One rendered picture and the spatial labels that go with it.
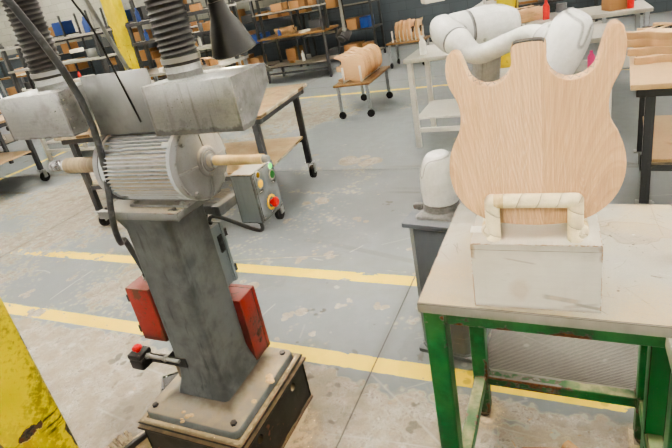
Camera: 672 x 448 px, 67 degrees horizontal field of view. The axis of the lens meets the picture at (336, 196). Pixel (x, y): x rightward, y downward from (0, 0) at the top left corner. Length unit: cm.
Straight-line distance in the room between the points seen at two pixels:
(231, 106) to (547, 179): 78
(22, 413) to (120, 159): 102
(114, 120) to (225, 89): 52
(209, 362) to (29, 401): 121
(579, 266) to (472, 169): 31
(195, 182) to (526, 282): 100
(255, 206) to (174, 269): 36
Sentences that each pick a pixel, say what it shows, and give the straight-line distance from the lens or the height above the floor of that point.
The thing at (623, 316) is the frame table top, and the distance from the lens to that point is 128.
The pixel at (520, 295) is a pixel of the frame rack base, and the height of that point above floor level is 97.
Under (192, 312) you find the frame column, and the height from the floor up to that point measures 71.
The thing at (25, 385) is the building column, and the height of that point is 125.
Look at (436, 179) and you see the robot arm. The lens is 211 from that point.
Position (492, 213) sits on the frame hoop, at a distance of 116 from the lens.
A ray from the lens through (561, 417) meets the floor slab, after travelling 232.
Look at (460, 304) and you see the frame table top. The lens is 129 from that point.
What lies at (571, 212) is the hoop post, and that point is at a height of 117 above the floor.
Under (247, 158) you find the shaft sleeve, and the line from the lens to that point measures 155.
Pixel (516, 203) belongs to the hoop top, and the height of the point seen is 120.
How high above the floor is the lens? 170
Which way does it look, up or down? 23 degrees down
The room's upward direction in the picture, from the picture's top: 11 degrees counter-clockwise
